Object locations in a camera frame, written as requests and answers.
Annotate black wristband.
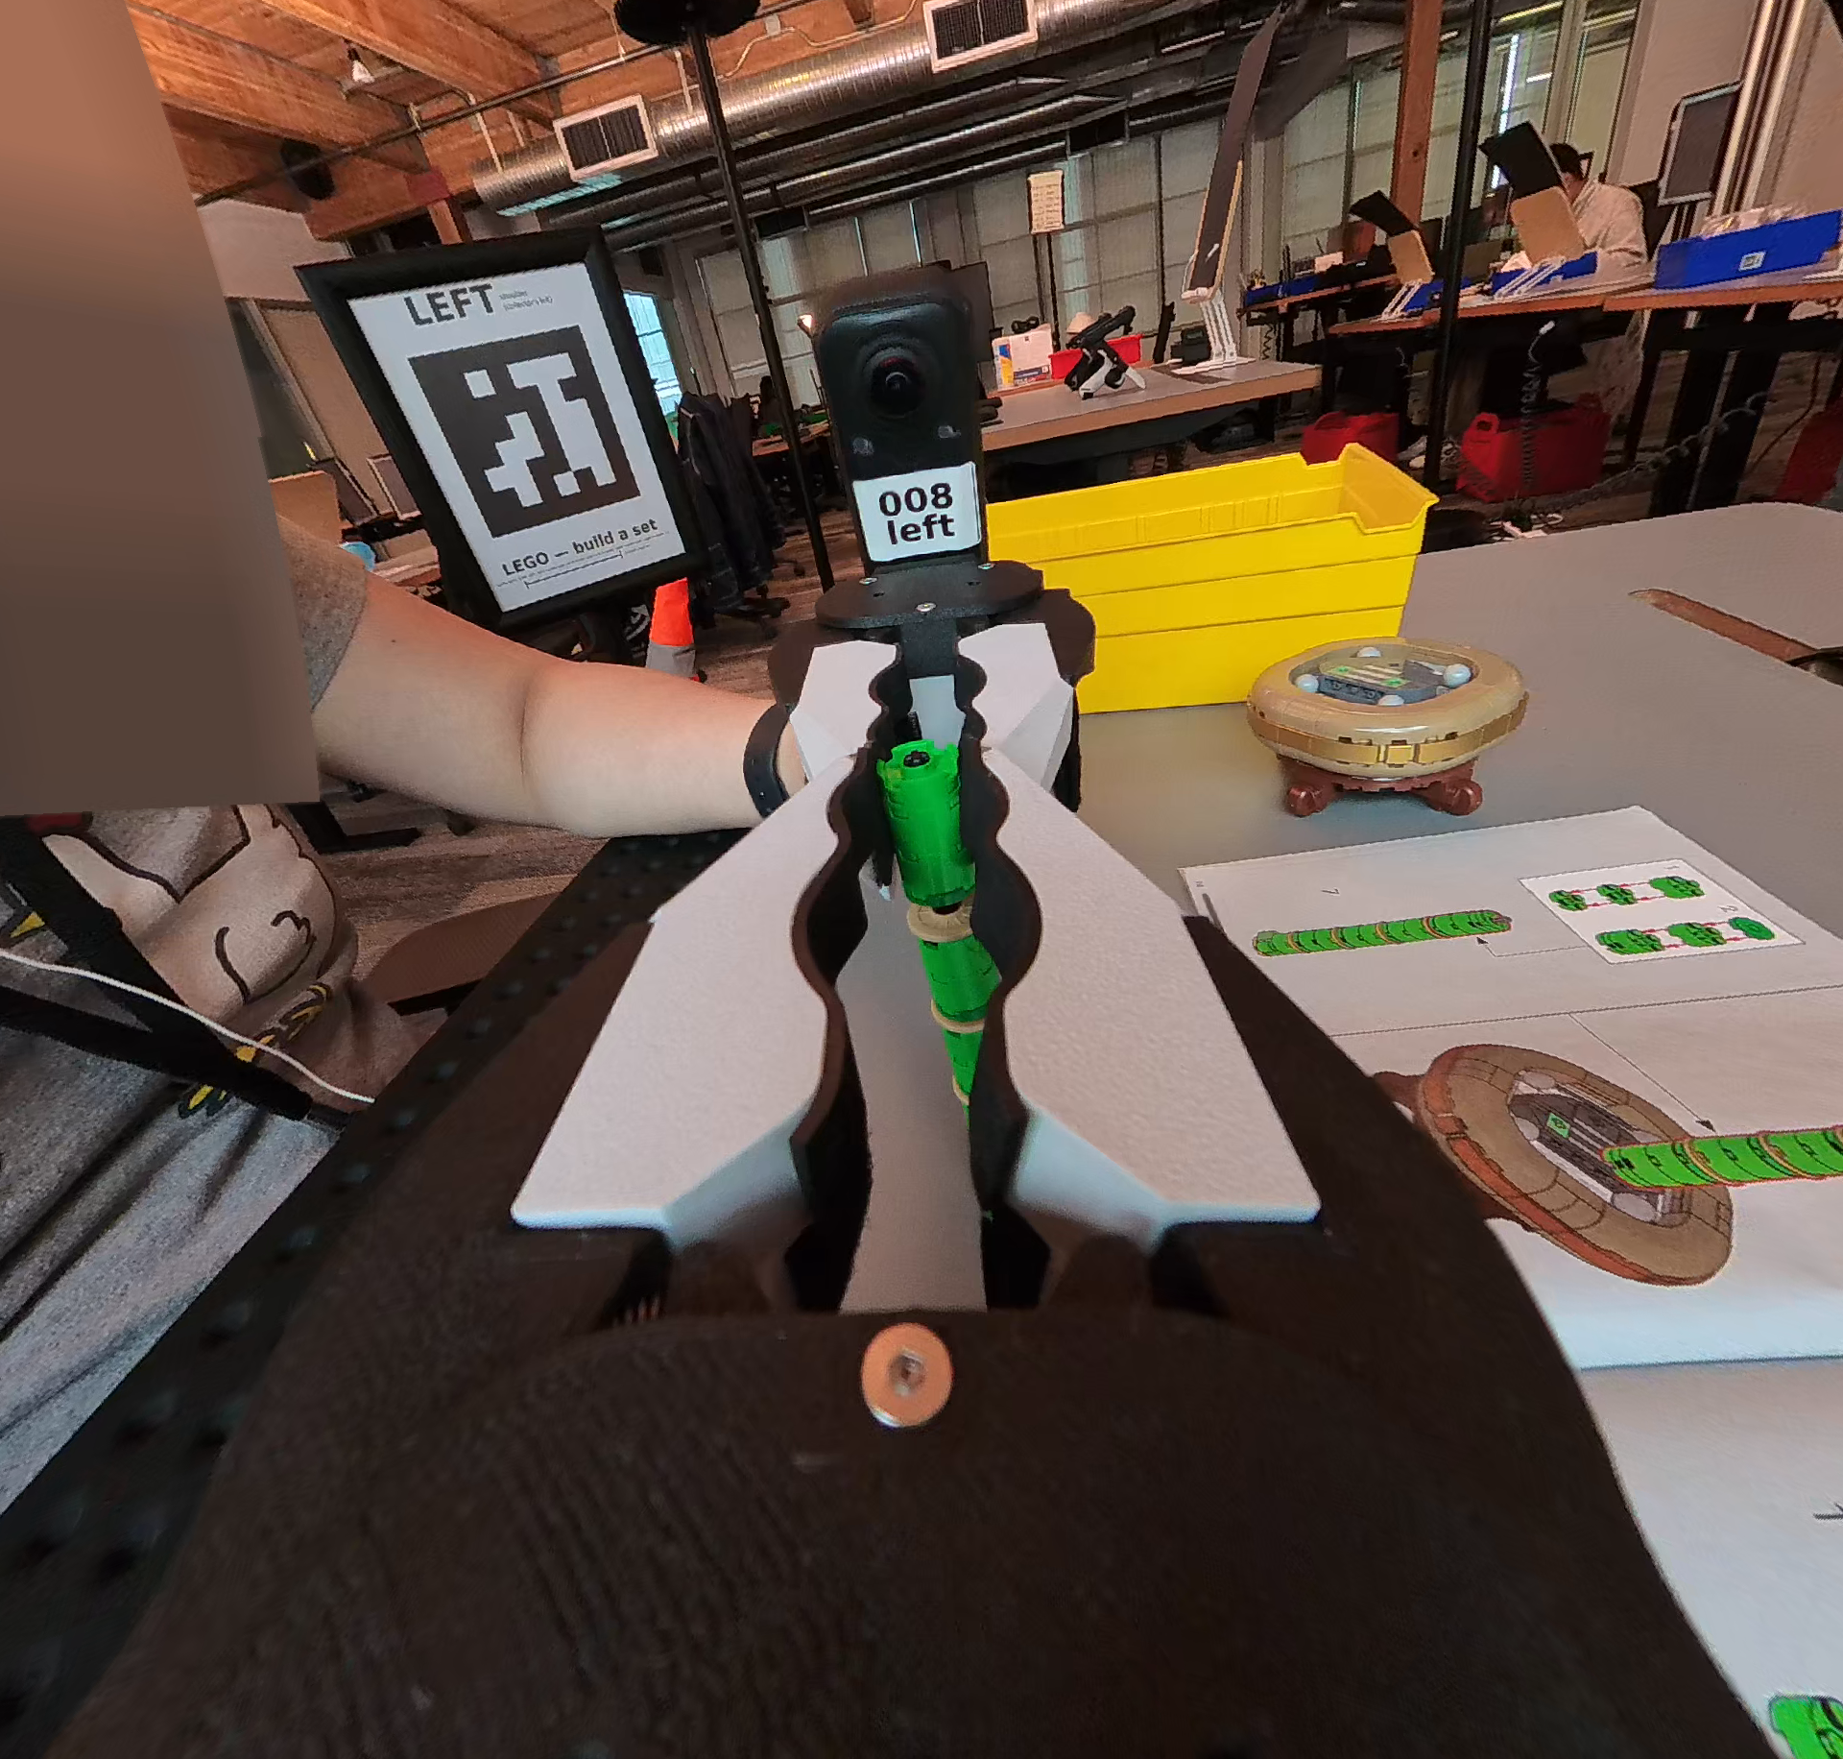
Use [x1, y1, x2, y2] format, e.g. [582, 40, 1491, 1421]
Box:
[741, 699, 808, 821]

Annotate brown flat strip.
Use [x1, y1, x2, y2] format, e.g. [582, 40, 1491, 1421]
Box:
[1632, 589, 1817, 663]

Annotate blue plastic bin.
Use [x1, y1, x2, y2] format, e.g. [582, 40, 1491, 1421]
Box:
[1656, 209, 1843, 293]

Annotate black strap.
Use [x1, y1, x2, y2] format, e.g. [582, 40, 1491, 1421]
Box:
[0, 823, 317, 1126]

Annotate grey desk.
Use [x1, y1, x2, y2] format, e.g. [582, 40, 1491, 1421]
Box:
[835, 498, 1843, 1759]

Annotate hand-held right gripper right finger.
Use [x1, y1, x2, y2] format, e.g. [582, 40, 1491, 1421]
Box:
[963, 749, 1322, 1312]

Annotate open instruction booklet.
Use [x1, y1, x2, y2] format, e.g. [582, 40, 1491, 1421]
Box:
[1178, 806, 1843, 1759]

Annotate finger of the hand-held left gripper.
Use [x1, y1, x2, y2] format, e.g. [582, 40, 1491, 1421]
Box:
[790, 640, 901, 781]
[949, 622, 1080, 784]

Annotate tan round toy pot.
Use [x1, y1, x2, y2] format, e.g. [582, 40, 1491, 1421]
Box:
[1245, 638, 1529, 821]

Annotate green toy bamboo stalk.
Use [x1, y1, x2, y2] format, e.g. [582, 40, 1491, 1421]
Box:
[875, 738, 1002, 1113]

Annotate person's grey printed shirt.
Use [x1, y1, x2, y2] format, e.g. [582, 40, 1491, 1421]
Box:
[0, 520, 376, 1501]

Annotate long wooden table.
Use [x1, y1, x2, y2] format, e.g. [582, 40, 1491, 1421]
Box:
[1245, 267, 1843, 514]

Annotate ceiling air vent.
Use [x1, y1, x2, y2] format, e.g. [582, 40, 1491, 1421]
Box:
[553, 95, 662, 182]
[922, 0, 1039, 72]

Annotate white cable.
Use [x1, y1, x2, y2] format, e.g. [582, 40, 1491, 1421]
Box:
[0, 944, 376, 1113]

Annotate grey background table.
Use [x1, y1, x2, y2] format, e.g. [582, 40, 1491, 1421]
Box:
[979, 360, 1325, 471]

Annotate black framed marker sign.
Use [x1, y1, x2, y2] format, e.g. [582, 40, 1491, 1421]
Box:
[293, 230, 705, 629]

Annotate black device on stand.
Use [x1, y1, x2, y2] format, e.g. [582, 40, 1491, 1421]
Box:
[1064, 307, 1146, 400]

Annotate silver ventilation duct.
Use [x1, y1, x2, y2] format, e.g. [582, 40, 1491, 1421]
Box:
[472, 0, 1418, 211]

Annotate yellow plastic bin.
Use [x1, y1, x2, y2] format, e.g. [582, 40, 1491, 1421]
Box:
[984, 441, 1441, 717]

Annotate black jacket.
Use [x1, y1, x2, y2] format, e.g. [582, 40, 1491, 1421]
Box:
[676, 391, 786, 624]

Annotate black pole stand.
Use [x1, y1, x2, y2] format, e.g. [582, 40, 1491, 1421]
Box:
[615, 0, 836, 590]
[1416, 0, 1506, 493]

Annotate person's left forearm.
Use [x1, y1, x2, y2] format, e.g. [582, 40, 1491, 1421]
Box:
[309, 569, 786, 839]

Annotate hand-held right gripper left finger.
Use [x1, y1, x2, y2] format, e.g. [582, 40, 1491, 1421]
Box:
[508, 763, 883, 1312]

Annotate slanted panel on white stand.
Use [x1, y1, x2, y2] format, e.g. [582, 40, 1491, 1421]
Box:
[1180, 9, 1284, 365]

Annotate orange traffic cone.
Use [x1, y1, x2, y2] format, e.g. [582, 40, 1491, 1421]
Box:
[644, 577, 707, 681]

